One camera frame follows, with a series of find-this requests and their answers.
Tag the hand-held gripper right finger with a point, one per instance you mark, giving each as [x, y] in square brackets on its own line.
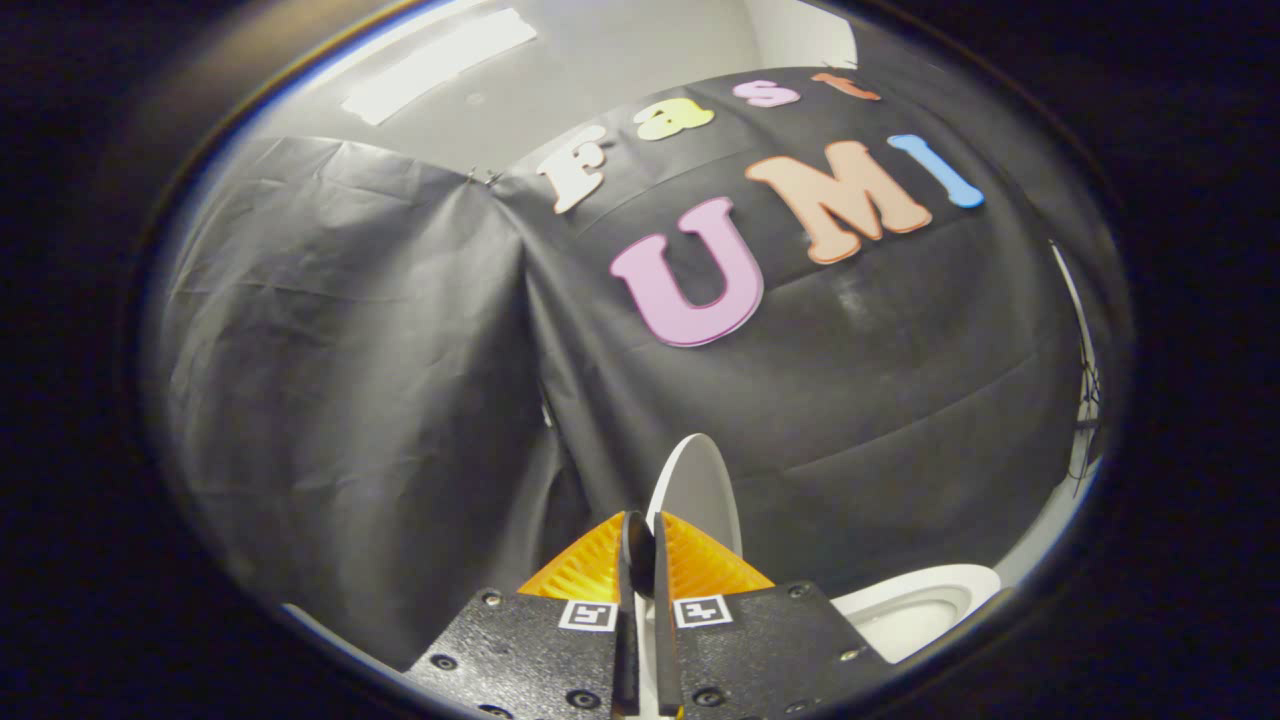
[760, 650]

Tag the ceiling light panel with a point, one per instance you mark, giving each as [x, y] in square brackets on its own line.
[440, 65]

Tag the black backdrop cloth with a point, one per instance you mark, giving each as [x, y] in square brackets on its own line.
[400, 400]

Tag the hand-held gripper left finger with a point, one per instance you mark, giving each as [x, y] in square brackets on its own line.
[540, 650]

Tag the black tripod stand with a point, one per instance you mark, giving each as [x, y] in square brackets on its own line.
[1088, 420]

